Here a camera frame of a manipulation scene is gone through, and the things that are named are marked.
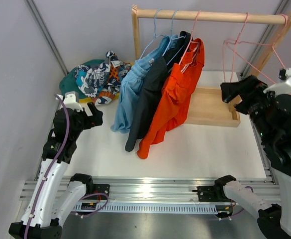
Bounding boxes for blue hanger navy shorts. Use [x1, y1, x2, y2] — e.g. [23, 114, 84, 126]
[161, 9, 182, 56]

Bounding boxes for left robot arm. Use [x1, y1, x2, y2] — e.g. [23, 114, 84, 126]
[8, 103, 103, 239]

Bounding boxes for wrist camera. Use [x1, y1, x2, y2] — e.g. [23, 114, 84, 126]
[263, 68, 291, 96]
[58, 91, 84, 112]

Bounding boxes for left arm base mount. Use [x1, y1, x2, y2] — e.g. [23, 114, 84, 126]
[87, 184, 110, 201]

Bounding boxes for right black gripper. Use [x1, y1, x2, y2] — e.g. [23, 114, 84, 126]
[220, 73, 279, 140]

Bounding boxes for slotted cable duct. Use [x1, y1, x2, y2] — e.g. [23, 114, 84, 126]
[73, 202, 217, 215]

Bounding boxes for wooden clothes rack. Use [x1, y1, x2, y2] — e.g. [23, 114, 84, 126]
[131, 4, 291, 127]

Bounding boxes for patterned colourful shorts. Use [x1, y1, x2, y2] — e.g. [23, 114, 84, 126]
[74, 50, 133, 106]

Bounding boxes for yellow plastic bin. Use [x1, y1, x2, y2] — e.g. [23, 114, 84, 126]
[78, 62, 133, 104]

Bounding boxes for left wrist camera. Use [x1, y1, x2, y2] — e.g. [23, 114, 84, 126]
[58, 91, 84, 112]

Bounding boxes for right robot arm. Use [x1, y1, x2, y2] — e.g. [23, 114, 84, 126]
[213, 75, 291, 239]

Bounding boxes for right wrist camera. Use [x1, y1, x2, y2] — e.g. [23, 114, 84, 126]
[263, 68, 291, 96]

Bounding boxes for dark navy shorts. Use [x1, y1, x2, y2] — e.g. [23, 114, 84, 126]
[125, 31, 191, 152]

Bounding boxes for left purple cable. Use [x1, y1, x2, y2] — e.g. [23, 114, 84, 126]
[23, 94, 109, 239]

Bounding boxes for pink hanger patterned shorts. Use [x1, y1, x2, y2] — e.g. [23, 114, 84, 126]
[222, 12, 275, 83]

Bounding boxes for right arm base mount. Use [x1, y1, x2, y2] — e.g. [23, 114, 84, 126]
[192, 186, 231, 203]

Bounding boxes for blue hanger light shorts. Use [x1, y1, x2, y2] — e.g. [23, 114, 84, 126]
[138, 8, 165, 61]

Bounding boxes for pink hanger orange shorts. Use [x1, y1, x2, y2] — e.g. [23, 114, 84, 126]
[179, 9, 202, 73]

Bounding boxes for dark green shorts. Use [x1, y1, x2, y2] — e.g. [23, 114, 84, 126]
[59, 59, 104, 99]

